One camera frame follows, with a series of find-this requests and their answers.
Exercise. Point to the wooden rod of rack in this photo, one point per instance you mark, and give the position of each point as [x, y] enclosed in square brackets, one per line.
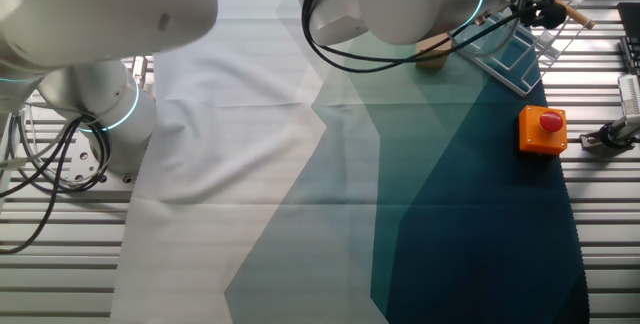
[580, 16]

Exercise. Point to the blue green white tablecloth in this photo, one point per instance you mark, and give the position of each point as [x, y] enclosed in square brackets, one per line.
[250, 164]

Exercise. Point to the small wooden block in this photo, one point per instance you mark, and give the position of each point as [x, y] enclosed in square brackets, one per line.
[432, 56]

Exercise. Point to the orange box with red button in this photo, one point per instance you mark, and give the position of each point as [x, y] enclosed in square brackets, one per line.
[542, 131]

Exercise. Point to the black keyboard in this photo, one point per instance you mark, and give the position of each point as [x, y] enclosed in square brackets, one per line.
[631, 29]

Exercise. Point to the metal base plate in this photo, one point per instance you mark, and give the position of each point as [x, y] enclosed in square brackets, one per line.
[82, 156]

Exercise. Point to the silver depth camera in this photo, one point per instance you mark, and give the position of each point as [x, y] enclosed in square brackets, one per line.
[631, 95]

